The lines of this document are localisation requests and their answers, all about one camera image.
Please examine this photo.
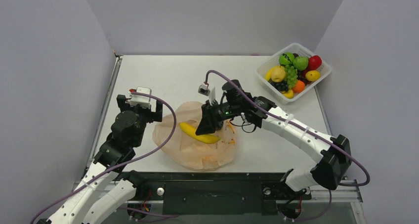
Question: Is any small yellow fruit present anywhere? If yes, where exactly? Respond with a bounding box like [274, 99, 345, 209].
[281, 89, 294, 99]

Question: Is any yellow lemon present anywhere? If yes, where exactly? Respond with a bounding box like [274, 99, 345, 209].
[305, 70, 321, 82]

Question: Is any white plastic basket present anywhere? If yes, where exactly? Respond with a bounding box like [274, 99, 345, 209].
[255, 43, 332, 104]

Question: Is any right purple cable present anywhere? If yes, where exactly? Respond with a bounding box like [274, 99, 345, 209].
[205, 70, 371, 223]

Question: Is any aluminium rail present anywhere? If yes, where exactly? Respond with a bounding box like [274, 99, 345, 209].
[306, 185, 363, 203]

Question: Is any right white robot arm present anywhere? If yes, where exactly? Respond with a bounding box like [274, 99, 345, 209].
[195, 80, 351, 198]

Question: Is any yellow banana in basket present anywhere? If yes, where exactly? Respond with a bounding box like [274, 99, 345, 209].
[264, 65, 281, 81]

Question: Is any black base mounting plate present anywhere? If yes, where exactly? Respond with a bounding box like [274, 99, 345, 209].
[111, 172, 344, 217]

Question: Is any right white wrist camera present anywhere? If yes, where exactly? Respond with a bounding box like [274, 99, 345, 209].
[198, 82, 216, 105]

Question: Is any green grape bunch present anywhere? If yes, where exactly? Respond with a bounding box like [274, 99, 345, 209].
[285, 64, 297, 89]

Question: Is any yellow fake banana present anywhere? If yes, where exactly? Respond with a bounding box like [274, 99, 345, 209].
[179, 122, 220, 144]

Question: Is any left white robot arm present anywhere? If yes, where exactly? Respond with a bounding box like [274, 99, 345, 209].
[30, 91, 174, 224]

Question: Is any yellow pear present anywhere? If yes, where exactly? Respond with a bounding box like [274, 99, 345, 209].
[270, 66, 286, 83]

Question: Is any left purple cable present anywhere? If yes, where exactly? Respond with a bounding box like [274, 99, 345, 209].
[30, 91, 179, 223]

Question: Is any orange translucent plastic bag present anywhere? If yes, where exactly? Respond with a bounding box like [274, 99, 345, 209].
[162, 101, 238, 171]

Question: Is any orange fake orange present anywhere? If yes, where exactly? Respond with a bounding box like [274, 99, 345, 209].
[292, 80, 305, 93]

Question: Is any green fake apple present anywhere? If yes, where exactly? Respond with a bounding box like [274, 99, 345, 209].
[293, 56, 309, 71]

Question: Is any red fake apple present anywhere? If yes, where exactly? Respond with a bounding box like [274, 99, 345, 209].
[307, 55, 322, 71]

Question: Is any dark red grape bunch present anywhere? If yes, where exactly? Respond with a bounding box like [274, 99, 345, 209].
[297, 69, 312, 85]

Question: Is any green ball with black line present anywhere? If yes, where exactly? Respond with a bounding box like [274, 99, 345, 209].
[279, 52, 295, 66]

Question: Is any dark blue grape bunch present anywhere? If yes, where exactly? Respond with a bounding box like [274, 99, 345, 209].
[270, 81, 289, 93]

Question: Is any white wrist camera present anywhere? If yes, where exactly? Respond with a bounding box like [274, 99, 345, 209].
[198, 82, 216, 105]
[129, 87, 152, 109]

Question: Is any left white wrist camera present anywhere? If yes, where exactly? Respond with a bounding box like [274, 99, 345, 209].
[129, 87, 152, 109]

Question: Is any purple cable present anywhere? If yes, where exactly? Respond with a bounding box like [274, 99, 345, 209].
[205, 70, 371, 223]
[30, 91, 179, 223]

